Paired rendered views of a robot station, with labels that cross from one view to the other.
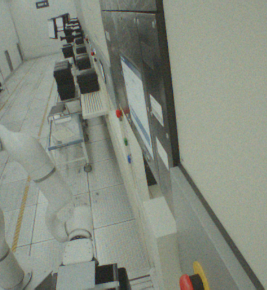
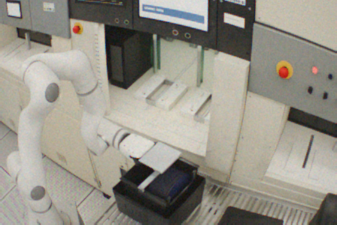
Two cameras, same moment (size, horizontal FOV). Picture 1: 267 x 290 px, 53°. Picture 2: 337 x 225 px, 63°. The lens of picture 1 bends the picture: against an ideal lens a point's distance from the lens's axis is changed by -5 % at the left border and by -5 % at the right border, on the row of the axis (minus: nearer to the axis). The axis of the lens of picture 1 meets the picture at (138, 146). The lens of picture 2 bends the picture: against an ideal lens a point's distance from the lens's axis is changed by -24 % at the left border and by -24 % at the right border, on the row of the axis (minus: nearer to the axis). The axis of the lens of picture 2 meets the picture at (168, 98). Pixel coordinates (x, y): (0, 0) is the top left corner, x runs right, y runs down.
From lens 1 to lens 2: 0.93 m
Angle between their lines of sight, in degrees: 45
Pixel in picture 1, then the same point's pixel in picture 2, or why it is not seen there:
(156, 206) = (224, 56)
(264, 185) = (317, 13)
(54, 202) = (101, 110)
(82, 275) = (164, 153)
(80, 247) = (135, 141)
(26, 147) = (85, 59)
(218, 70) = not seen: outside the picture
